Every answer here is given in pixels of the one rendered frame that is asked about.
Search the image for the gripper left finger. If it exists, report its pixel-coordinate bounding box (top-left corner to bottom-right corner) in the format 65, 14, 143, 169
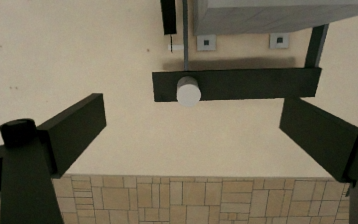
0, 93, 107, 224

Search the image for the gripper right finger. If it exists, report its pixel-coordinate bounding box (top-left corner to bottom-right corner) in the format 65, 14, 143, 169
279, 96, 358, 224

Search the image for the grey cylinder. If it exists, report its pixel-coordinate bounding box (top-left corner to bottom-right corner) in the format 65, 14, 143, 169
177, 76, 201, 107

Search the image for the black straight rod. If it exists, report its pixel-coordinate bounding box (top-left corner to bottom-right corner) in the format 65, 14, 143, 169
160, 0, 177, 36

